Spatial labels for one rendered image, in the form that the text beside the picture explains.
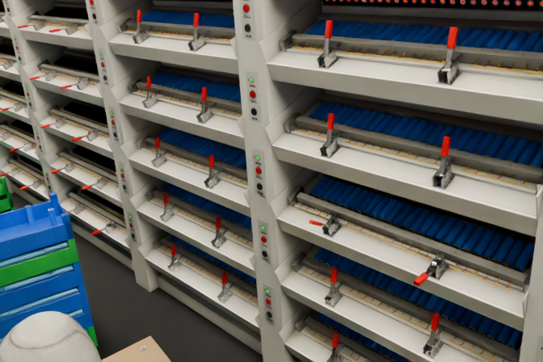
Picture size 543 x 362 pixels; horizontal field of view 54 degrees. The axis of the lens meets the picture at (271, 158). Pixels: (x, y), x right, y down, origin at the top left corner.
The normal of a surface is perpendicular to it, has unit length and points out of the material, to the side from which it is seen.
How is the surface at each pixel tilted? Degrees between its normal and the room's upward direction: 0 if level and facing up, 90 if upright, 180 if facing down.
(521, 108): 111
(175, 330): 0
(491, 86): 21
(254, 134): 90
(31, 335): 8
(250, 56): 90
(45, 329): 4
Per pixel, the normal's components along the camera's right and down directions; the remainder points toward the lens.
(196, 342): -0.06, -0.93
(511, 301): -0.31, -0.76
